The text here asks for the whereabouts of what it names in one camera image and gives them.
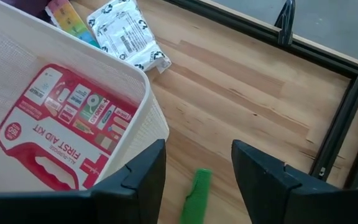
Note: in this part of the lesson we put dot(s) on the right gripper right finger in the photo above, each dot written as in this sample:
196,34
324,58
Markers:
269,193

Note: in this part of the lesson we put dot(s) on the light green bandage roll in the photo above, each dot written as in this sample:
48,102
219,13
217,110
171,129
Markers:
196,199

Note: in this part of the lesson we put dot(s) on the purple folded cloth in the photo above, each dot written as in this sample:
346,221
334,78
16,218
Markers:
26,4

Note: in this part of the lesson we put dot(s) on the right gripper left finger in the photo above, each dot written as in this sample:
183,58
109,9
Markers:
135,193

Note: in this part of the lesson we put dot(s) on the black metal table frame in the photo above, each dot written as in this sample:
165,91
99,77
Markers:
337,130

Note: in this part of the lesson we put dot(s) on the red first aid kit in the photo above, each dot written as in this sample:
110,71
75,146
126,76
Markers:
57,140

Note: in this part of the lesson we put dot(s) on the white gauze packet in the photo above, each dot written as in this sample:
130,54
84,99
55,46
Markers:
126,34

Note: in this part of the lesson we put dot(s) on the rainbow pill organizer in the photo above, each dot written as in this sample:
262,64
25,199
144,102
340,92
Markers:
68,21

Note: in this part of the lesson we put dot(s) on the white perforated plastic basket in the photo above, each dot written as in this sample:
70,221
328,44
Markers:
11,62

